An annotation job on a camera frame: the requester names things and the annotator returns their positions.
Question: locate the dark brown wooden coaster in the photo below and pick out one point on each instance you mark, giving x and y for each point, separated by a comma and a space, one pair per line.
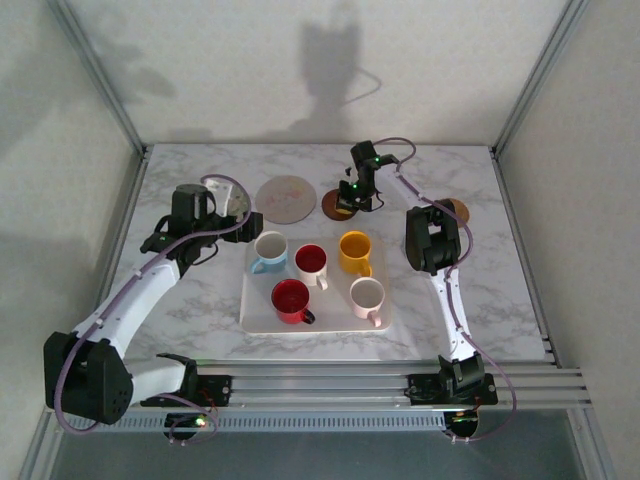
328, 204

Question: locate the light blue mug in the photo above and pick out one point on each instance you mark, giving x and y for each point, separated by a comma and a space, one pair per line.
270, 250

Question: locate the large beige round printed coaster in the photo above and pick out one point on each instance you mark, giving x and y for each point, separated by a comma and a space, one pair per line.
286, 199

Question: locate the yellow mug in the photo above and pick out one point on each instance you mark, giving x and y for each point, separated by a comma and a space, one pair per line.
356, 252

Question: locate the pale pink mug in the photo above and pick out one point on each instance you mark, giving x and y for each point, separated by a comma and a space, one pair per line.
366, 297

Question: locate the woven rattan coaster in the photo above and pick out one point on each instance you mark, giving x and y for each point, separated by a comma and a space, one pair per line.
464, 211

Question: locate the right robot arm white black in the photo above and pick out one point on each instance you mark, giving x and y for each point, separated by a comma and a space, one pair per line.
432, 240

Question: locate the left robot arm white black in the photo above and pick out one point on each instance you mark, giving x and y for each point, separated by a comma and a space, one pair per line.
140, 290

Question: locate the white mug red inside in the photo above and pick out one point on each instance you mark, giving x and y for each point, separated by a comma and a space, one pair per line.
311, 262

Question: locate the white rectangular tray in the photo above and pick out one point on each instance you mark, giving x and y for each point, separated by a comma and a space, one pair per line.
260, 310

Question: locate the aluminium side rail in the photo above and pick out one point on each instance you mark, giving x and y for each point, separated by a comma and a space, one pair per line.
131, 200
508, 200

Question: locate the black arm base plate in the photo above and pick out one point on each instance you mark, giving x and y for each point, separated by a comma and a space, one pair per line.
422, 392
220, 390

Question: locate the aluminium frame post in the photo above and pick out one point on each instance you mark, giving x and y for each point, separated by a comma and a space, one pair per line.
98, 75
541, 75

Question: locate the aluminium cross rail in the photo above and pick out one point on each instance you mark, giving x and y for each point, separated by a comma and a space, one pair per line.
320, 390

